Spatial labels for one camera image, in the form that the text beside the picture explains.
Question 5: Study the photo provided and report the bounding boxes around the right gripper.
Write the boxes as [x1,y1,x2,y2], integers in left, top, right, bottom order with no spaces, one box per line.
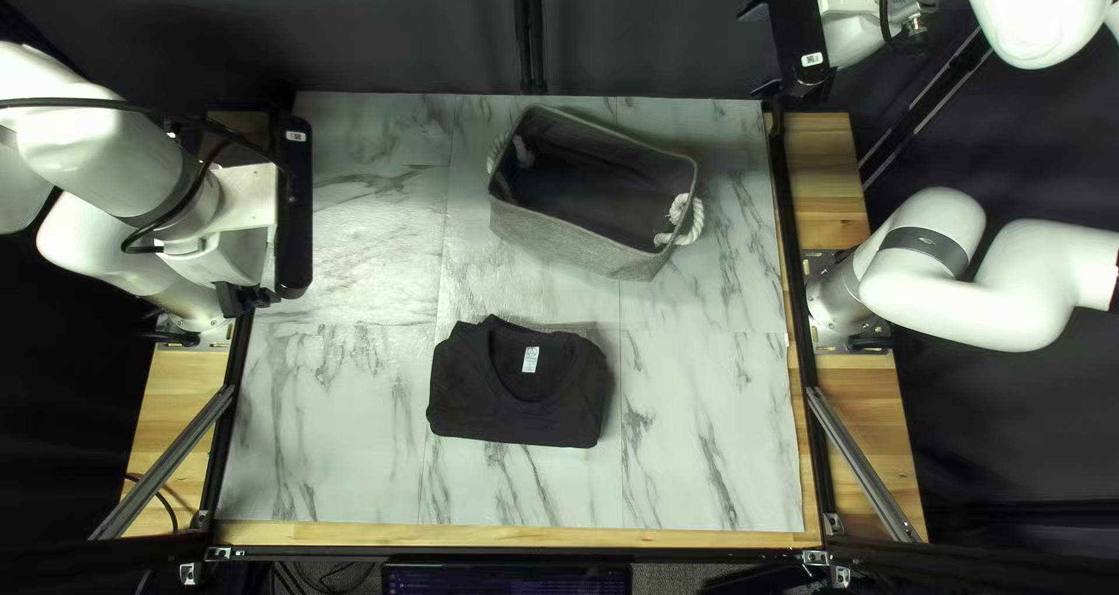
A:
[817,0,893,68]

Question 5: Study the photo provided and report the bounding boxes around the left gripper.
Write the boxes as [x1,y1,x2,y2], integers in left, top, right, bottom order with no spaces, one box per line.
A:
[160,162,283,319]

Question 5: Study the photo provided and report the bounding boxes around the black sweatshirt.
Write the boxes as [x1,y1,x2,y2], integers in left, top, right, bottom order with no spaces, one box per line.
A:
[425,314,611,450]

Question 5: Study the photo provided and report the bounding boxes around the grey fabric basket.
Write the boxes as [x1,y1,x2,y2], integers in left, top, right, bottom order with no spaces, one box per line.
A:
[485,103,706,282]

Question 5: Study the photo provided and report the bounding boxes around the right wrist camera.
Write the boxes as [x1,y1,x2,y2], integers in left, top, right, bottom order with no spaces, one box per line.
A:
[738,0,833,103]

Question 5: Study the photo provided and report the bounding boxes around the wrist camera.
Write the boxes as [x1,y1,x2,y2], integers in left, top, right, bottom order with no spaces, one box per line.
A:
[738,0,833,103]
[273,112,315,301]

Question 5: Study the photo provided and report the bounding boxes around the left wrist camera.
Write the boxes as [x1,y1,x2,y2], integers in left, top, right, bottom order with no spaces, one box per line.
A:
[273,112,315,301]

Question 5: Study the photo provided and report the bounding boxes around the black frame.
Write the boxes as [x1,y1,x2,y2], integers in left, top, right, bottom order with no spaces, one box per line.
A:
[87,0,1119,595]

